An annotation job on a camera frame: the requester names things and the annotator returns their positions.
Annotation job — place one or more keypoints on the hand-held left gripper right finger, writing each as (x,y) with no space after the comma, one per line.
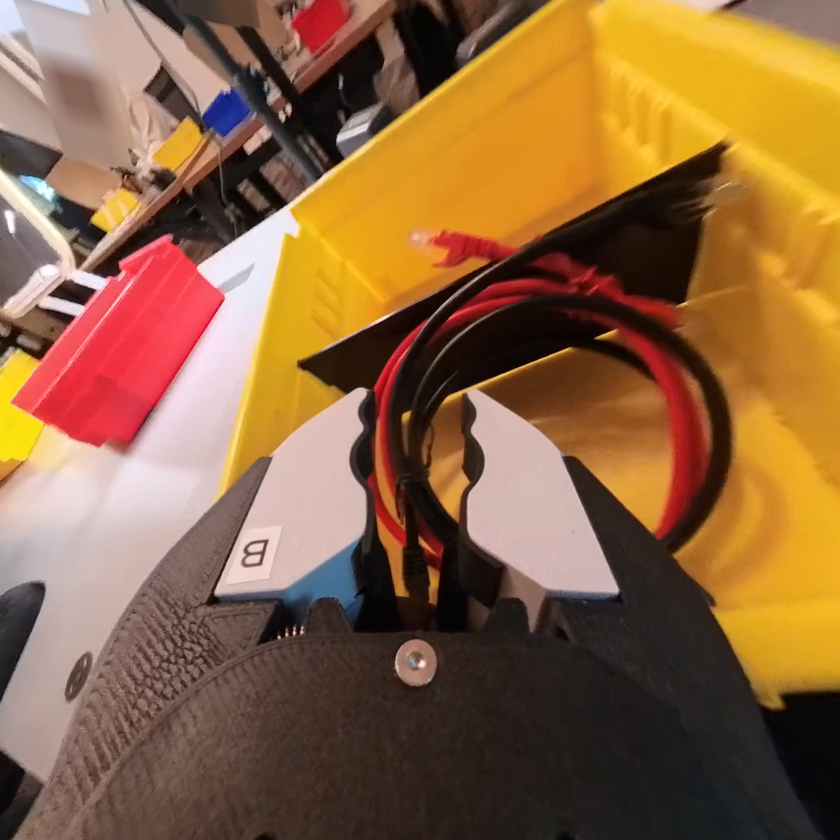
(538,518)

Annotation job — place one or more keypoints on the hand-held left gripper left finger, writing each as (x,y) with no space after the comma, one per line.
(308,499)

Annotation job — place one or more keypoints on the yellow plastic bin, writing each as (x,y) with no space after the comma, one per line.
(178,145)
(117,210)
(16,420)
(525,131)

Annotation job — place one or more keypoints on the red plastic bin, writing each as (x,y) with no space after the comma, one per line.
(118,354)
(321,23)

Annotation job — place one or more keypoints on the black bin divider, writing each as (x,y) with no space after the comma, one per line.
(656,256)

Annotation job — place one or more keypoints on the light stand pole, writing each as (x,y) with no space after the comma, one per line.
(275,124)

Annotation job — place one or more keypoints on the cardboard box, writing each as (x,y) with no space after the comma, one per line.
(85,184)

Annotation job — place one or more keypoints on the blue plastic bin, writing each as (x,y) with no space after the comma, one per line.
(226,113)

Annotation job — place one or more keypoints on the wooden desk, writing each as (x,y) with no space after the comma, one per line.
(315,69)

